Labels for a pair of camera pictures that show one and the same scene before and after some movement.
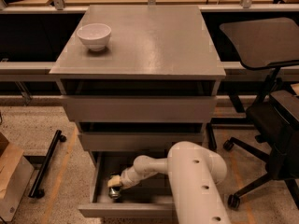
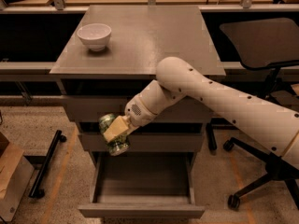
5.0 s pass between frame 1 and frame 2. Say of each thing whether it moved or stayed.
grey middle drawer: stayed
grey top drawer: stayed
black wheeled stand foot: stayed
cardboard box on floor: stayed
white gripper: moved
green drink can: moved
